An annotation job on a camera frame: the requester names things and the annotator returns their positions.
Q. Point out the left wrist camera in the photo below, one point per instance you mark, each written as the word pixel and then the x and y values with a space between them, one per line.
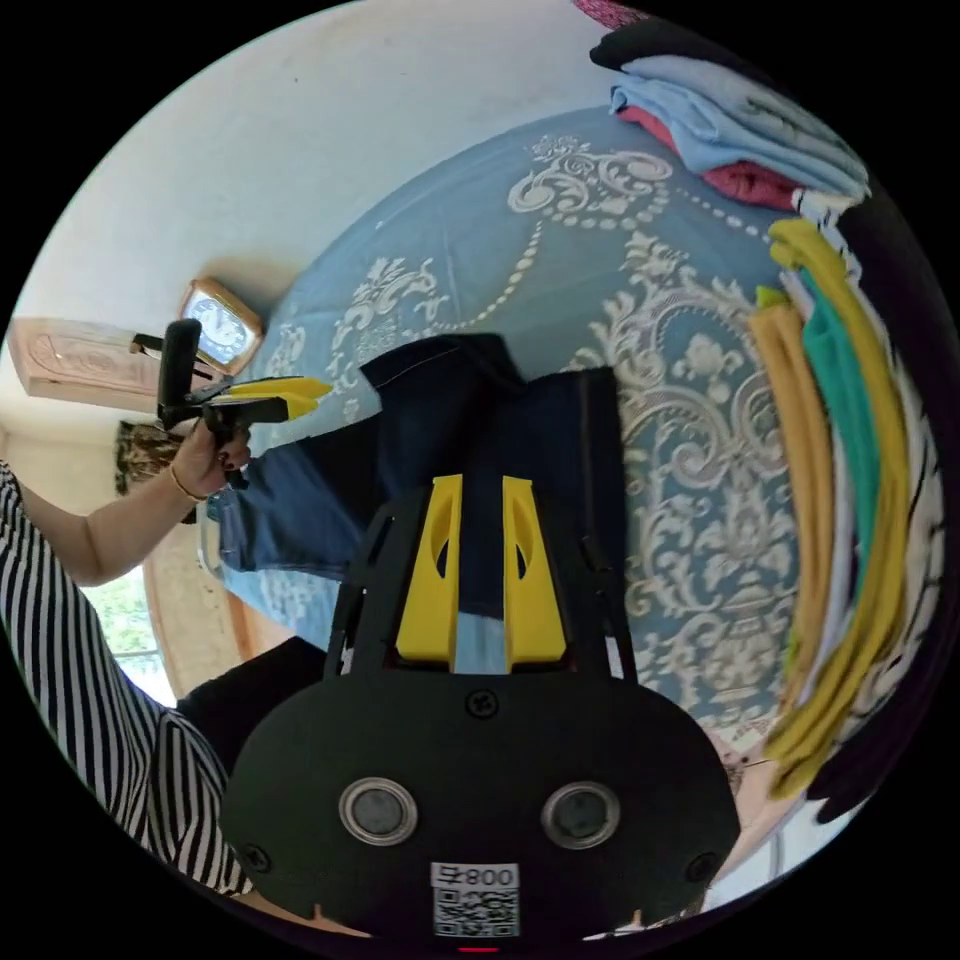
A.
pixel 180 356

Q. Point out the person's left forearm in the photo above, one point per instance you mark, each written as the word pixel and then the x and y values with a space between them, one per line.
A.
pixel 135 529

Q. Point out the window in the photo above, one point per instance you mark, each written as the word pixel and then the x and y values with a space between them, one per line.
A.
pixel 124 615

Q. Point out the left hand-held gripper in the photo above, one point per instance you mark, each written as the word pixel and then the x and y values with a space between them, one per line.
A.
pixel 225 411

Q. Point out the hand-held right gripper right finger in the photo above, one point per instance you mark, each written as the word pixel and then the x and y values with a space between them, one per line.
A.
pixel 534 592

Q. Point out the dark blue jeans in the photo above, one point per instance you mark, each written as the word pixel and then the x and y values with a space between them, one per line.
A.
pixel 465 420

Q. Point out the person's left hand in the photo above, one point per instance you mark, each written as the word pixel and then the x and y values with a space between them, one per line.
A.
pixel 201 465

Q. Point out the pale patterned air conditioner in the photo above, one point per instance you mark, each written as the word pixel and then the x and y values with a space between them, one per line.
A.
pixel 82 364

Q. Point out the pile of clothes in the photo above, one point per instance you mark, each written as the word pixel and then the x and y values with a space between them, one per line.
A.
pixel 750 127

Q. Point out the bed with blue printed sheet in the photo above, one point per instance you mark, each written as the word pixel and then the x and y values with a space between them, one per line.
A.
pixel 585 300

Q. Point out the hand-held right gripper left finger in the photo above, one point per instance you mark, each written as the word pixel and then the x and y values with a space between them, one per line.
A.
pixel 431 585

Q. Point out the person's body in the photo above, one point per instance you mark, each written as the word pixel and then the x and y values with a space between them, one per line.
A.
pixel 75 675

